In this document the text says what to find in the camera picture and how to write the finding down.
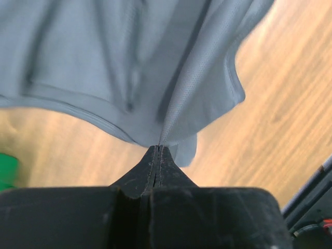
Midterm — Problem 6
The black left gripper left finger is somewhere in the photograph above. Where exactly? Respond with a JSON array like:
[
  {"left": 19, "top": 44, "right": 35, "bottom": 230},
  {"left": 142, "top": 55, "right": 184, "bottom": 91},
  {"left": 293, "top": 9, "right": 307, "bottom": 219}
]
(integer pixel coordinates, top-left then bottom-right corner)
[{"left": 1, "top": 146, "right": 159, "bottom": 248}]

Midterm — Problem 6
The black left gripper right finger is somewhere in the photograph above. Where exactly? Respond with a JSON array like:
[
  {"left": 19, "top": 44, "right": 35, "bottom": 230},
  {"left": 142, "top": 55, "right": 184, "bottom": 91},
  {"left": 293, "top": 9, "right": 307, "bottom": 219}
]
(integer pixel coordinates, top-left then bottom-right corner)
[{"left": 149, "top": 146, "right": 293, "bottom": 248}]

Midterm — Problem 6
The green plastic bin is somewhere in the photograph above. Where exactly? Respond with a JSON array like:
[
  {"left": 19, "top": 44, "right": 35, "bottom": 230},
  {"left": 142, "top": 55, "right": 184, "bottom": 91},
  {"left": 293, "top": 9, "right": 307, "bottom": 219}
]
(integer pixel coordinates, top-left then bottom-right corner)
[{"left": 0, "top": 154, "right": 19, "bottom": 191}]

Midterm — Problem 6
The grey t shirt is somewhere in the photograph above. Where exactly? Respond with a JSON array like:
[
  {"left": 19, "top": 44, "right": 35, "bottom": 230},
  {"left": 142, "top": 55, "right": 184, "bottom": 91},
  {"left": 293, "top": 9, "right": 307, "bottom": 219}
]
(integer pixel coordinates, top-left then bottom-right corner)
[{"left": 1, "top": 1, "right": 273, "bottom": 167}]

